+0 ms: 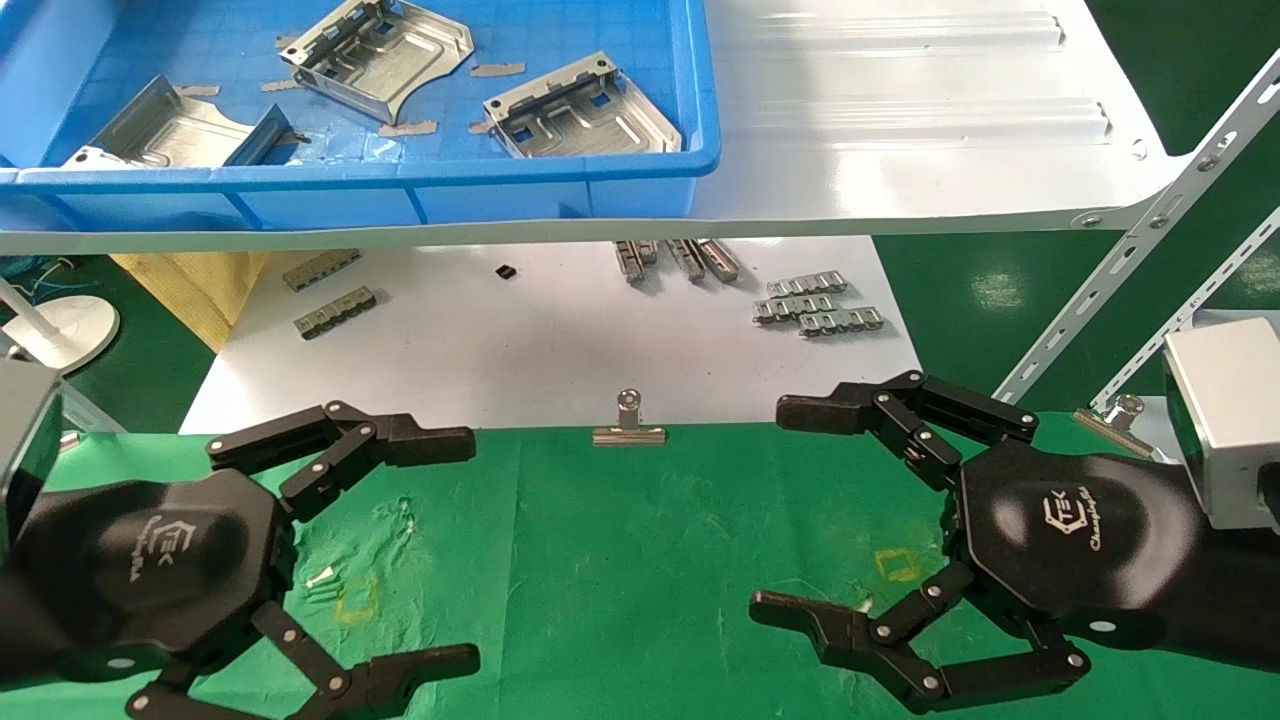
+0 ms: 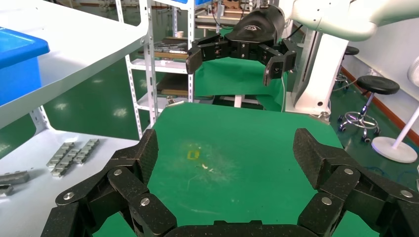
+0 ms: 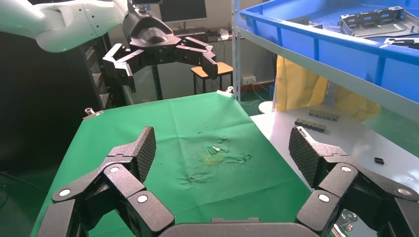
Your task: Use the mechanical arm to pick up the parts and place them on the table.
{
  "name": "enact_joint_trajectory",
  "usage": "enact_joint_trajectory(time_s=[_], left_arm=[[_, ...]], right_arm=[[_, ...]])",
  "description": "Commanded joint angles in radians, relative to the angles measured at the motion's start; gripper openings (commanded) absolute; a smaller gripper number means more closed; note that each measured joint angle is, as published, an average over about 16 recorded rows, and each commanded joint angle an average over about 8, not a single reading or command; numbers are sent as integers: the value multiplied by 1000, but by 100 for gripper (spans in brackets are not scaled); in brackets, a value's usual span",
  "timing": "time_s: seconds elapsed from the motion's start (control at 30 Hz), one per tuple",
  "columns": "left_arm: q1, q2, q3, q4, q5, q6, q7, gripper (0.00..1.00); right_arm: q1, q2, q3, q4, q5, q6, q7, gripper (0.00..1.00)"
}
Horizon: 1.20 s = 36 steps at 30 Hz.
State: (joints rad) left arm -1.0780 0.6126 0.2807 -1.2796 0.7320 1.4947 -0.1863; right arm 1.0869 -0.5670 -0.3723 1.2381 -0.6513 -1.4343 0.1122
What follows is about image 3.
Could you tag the black metal stand post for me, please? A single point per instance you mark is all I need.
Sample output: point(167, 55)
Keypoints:
point(157, 81)

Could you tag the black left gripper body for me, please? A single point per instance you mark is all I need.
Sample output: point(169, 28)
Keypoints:
point(150, 32)

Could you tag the white wall power socket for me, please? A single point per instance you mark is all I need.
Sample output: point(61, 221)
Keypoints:
point(248, 80)

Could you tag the black computer monitor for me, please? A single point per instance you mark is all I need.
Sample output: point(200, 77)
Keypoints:
point(183, 9)

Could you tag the yellow fabric cover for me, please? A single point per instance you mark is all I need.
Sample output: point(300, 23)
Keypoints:
point(294, 85)

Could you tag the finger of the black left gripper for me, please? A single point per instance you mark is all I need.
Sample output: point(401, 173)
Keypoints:
point(208, 62)
point(119, 67)

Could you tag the wooden stool with black legs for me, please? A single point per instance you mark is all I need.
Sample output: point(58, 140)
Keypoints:
point(226, 68)

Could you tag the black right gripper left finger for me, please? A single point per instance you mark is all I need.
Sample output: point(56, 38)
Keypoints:
point(124, 202)

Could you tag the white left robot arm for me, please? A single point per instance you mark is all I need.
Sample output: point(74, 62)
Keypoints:
point(65, 23)

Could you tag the flat grey sheet metal part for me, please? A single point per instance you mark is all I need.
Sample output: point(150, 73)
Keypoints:
point(401, 42)

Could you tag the silver metal clamp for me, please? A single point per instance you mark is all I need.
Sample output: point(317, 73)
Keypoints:
point(227, 91)
point(90, 113)
point(347, 217)

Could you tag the black equipment cabinet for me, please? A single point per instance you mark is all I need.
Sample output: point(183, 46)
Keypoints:
point(39, 98)

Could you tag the small black plastic piece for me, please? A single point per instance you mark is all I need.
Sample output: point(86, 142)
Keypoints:
point(379, 160)

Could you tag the white round floor base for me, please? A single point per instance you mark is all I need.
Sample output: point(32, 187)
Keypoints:
point(266, 107)

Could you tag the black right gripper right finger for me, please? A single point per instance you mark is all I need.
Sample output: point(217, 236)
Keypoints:
point(334, 196)

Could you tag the green table cloth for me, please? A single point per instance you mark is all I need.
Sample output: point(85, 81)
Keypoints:
point(196, 114)

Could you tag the grey metal bracket frame part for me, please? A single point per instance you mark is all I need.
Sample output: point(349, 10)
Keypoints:
point(370, 31)

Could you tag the blue plastic bin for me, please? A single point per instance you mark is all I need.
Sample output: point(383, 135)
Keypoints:
point(343, 55)

